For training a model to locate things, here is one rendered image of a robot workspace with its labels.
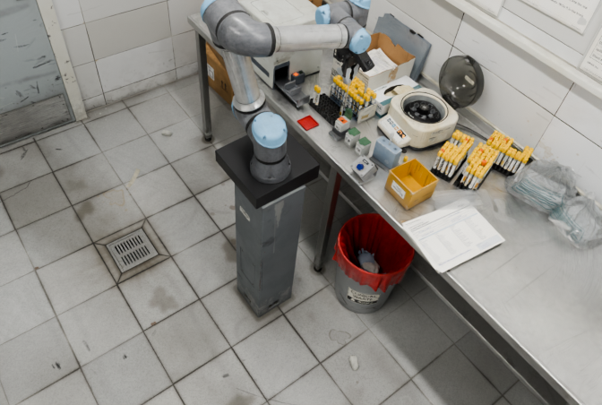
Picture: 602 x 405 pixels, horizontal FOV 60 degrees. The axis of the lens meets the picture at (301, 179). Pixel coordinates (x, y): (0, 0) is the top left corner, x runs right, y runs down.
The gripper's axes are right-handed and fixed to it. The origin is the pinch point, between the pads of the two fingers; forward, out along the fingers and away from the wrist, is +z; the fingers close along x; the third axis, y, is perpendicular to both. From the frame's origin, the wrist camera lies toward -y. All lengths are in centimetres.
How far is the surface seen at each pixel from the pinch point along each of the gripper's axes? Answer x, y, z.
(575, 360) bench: 6, -117, 27
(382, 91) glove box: -27.8, 4.0, 20.0
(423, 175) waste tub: -6.3, -39.8, 20.7
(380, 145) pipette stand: -1.5, -20.5, 18.1
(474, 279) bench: 9, -80, 27
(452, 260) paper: 11, -71, 25
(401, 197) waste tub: 6.7, -41.6, 23.2
